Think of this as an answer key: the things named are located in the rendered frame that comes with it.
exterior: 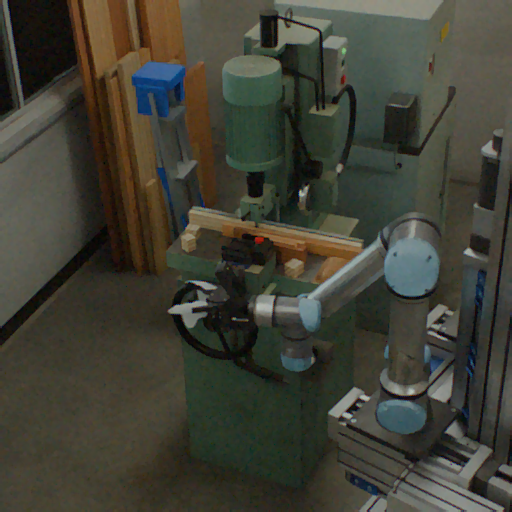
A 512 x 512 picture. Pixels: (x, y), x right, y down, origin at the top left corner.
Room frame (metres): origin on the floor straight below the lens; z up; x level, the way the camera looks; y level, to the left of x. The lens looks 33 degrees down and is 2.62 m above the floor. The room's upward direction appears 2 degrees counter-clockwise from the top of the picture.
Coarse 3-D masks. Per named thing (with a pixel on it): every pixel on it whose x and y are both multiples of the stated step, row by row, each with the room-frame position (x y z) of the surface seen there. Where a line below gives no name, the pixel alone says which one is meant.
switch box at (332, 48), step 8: (328, 40) 3.01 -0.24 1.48; (336, 40) 3.01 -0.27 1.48; (344, 40) 3.01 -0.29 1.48; (328, 48) 2.95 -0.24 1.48; (336, 48) 2.94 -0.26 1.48; (328, 56) 2.95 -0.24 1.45; (336, 56) 2.94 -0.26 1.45; (344, 56) 3.00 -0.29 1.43; (320, 64) 2.96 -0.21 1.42; (328, 64) 2.95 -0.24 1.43; (336, 64) 2.94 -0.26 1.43; (320, 72) 2.96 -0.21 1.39; (328, 72) 2.95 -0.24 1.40; (336, 72) 2.94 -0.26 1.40; (344, 72) 3.00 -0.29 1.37; (320, 80) 2.96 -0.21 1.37; (328, 80) 2.95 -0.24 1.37; (336, 80) 2.94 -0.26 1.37; (320, 88) 2.96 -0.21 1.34; (328, 88) 2.95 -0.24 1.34; (336, 88) 2.94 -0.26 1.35
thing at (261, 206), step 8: (264, 184) 2.83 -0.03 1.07; (272, 184) 2.83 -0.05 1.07; (264, 192) 2.78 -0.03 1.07; (272, 192) 2.80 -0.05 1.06; (240, 200) 2.73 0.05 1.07; (248, 200) 2.73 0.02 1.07; (256, 200) 2.73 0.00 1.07; (264, 200) 2.74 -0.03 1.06; (272, 200) 2.79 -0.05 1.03; (240, 208) 2.73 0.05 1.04; (248, 208) 2.72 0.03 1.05; (256, 208) 2.71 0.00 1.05; (264, 208) 2.73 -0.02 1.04; (240, 216) 2.73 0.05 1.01; (248, 216) 2.72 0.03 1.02; (256, 216) 2.71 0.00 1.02; (264, 216) 2.73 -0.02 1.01
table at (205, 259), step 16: (176, 240) 2.78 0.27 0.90; (208, 240) 2.77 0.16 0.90; (224, 240) 2.77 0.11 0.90; (176, 256) 2.70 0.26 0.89; (192, 256) 2.68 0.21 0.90; (208, 256) 2.67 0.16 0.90; (320, 256) 2.65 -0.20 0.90; (208, 272) 2.65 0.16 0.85; (304, 272) 2.56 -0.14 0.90; (272, 288) 2.53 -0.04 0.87; (288, 288) 2.54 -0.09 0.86; (304, 288) 2.52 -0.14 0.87
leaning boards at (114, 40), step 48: (96, 0) 4.09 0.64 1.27; (144, 0) 4.33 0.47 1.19; (96, 48) 4.03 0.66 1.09; (144, 48) 4.23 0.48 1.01; (96, 96) 4.02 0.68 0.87; (192, 96) 4.46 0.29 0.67; (96, 144) 3.96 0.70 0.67; (144, 144) 4.02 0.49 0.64; (192, 144) 4.38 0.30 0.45; (144, 192) 3.96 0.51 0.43; (144, 240) 3.96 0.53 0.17
